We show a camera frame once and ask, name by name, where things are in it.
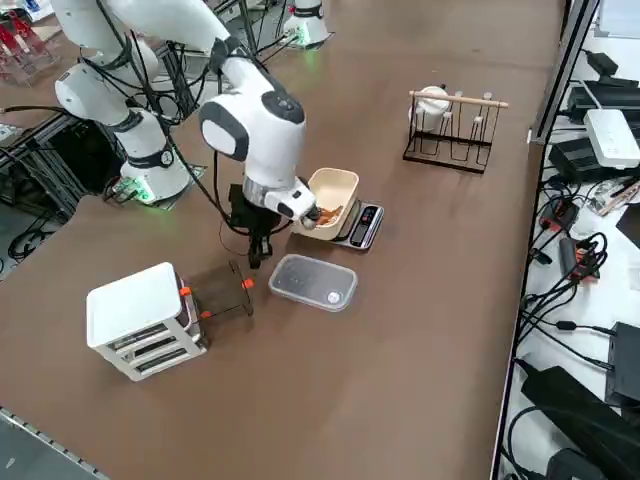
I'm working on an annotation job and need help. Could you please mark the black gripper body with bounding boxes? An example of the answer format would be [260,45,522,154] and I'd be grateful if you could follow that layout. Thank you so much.
[228,182,292,238]

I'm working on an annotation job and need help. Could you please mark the clear drawer orange handle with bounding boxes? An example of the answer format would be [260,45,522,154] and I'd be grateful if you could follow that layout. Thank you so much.
[189,258,255,324]

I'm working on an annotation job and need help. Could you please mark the brown toy chicken leg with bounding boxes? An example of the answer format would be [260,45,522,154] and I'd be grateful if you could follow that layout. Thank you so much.
[314,202,346,229]

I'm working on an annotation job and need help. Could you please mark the white digital kitchen scale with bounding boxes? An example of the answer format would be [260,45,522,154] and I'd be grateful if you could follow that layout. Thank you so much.
[332,199,386,251]

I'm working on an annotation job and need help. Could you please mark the black box device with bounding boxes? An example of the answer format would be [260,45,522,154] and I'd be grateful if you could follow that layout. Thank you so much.
[604,322,640,407]

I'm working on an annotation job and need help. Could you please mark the clear plastic container lid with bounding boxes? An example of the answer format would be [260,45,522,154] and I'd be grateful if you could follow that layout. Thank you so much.
[268,253,359,314]

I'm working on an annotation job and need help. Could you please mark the cream plastic container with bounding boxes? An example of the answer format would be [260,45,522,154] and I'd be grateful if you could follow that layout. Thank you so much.
[291,167,361,242]

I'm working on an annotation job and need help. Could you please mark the white cup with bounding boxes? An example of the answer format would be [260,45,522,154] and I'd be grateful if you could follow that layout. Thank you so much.
[412,84,451,134]

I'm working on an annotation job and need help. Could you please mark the clear stand red parts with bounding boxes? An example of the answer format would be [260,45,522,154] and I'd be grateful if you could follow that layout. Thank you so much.
[0,9,64,86]

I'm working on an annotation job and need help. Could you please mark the black power strip red switches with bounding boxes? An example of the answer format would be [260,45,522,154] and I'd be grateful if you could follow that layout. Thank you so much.
[538,199,581,232]

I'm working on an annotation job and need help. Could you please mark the black power brick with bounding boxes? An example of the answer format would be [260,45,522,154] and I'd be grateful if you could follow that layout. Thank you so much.
[548,137,619,174]

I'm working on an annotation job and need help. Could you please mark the white rectangular device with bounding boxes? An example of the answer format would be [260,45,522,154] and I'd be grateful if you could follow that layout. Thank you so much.
[583,108,640,169]

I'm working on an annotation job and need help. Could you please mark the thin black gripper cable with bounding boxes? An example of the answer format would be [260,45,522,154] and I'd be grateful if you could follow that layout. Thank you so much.
[218,219,251,255]

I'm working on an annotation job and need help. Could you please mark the aluminium frame structure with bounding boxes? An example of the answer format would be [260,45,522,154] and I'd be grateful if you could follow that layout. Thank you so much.
[0,112,81,224]

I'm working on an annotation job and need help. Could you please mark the black wire cup rack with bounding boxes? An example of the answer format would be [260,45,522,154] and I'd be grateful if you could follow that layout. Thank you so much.
[402,85,510,176]

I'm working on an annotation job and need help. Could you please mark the aluminium table rail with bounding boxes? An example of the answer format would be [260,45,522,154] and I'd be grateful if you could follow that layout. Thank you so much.
[0,404,109,480]

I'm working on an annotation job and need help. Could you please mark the aluminium camera post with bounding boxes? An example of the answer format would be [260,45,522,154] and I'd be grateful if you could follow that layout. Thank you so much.
[537,0,601,146]

